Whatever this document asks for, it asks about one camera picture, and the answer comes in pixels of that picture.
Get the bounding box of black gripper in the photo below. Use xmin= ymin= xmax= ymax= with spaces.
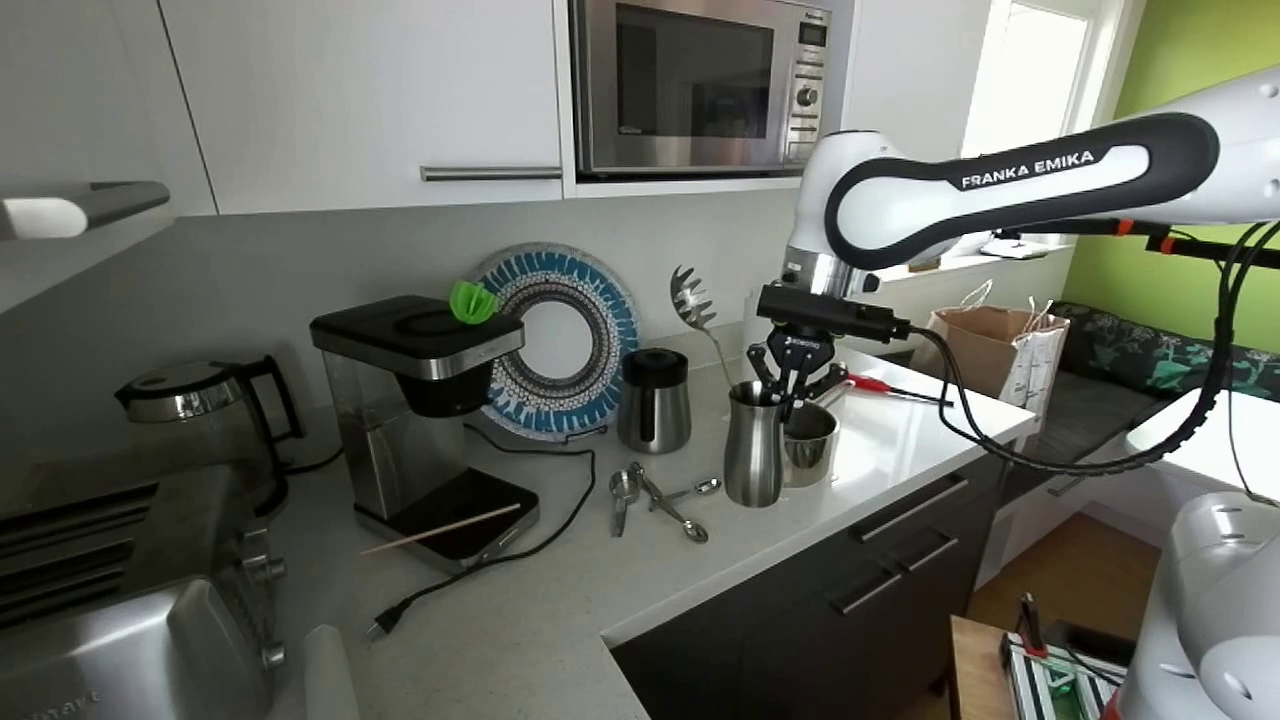
xmin=739 ymin=329 xmax=853 ymax=421

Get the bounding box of tall stainless steel cup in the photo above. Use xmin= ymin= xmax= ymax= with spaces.
xmin=720 ymin=379 xmax=793 ymax=511

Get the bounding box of steel pasta server spoon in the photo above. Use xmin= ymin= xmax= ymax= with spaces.
xmin=669 ymin=258 xmax=752 ymax=396

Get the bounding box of white paper towel roll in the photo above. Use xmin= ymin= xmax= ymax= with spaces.
xmin=738 ymin=283 xmax=773 ymax=390

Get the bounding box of stainless steel saucepan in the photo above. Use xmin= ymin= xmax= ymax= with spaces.
xmin=779 ymin=399 xmax=843 ymax=487

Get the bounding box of steel carafe with black lid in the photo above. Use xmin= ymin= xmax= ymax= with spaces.
xmin=616 ymin=342 xmax=698 ymax=461

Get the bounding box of small steel spoon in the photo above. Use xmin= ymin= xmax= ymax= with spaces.
xmin=665 ymin=473 xmax=726 ymax=507

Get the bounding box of long steel utensil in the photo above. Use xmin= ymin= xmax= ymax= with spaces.
xmin=624 ymin=456 xmax=716 ymax=546

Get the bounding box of blue patterned round plate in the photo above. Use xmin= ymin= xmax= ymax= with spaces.
xmin=464 ymin=240 xmax=645 ymax=446

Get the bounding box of short steel spoon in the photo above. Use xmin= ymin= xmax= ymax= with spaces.
xmin=606 ymin=462 xmax=635 ymax=540

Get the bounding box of dark lower drawer unit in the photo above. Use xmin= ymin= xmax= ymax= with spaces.
xmin=609 ymin=436 xmax=1020 ymax=720

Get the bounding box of stainless steel microwave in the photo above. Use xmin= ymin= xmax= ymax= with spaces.
xmin=563 ymin=0 xmax=862 ymax=182

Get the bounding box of green tag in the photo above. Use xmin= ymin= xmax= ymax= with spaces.
xmin=446 ymin=271 xmax=504 ymax=329

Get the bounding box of wooden side table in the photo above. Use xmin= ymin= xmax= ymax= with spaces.
xmin=945 ymin=607 xmax=1059 ymax=720

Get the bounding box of dark patterned bench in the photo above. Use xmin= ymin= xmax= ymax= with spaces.
xmin=1066 ymin=298 xmax=1280 ymax=407

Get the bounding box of thin wooden stick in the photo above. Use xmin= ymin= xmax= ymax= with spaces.
xmin=357 ymin=500 xmax=528 ymax=561

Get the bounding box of black rod with red clamp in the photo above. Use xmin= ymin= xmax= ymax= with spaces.
xmin=987 ymin=210 xmax=1280 ymax=268

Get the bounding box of black and steel coffee maker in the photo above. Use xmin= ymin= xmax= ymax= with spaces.
xmin=305 ymin=293 xmax=545 ymax=568

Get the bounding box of white tray with tools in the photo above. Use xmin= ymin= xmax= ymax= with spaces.
xmin=996 ymin=586 xmax=1139 ymax=720

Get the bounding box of white table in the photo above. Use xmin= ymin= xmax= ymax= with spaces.
xmin=1123 ymin=383 xmax=1280 ymax=507

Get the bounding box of white upper cabinet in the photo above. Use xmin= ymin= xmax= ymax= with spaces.
xmin=0 ymin=0 xmax=569 ymax=219

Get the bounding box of steel electric kettle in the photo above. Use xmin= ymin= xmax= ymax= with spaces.
xmin=110 ymin=346 xmax=308 ymax=521

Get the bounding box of silver toaster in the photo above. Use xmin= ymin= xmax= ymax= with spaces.
xmin=0 ymin=522 xmax=370 ymax=720

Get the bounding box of dish rack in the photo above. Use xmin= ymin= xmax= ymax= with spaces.
xmin=0 ymin=473 xmax=174 ymax=630

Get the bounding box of white oblong object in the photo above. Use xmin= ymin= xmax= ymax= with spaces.
xmin=0 ymin=192 xmax=89 ymax=245

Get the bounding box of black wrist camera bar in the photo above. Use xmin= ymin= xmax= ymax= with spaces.
xmin=752 ymin=278 xmax=915 ymax=346

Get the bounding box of red handled tool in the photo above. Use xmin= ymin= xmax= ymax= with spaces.
xmin=843 ymin=373 xmax=939 ymax=405

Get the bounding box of steel drawer handle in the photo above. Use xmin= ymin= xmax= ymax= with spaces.
xmin=857 ymin=473 xmax=974 ymax=546
xmin=836 ymin=532 xmax=968 ymax=618

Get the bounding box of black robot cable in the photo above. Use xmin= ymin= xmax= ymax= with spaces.
xmin=904 ymin=217 xmax=1280 ymax=479

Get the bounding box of steel cabinet handle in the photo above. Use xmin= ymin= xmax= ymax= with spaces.
xmin=416 ymin=161 xmax=563 ymax=189

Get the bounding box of black power cable with plug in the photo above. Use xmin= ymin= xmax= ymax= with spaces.
xmin=372 ymin=421 xmax=606 ymax=638

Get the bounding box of white wall shelf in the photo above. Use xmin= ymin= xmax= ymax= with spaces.
xmin=0 ymin=176 xmax=181 ymax=318

